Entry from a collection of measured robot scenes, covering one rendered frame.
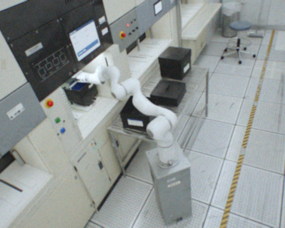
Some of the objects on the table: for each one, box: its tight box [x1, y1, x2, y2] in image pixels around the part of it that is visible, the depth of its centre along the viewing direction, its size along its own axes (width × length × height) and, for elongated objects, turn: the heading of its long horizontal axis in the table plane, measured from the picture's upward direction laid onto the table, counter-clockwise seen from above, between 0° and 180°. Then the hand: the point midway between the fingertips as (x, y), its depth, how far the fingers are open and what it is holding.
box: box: [158, 47, 191, 80], centre depth 274 cm, size 29×29×25 cm
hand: (75, 75), depth 218 cm, fingers open, 4 cm apart
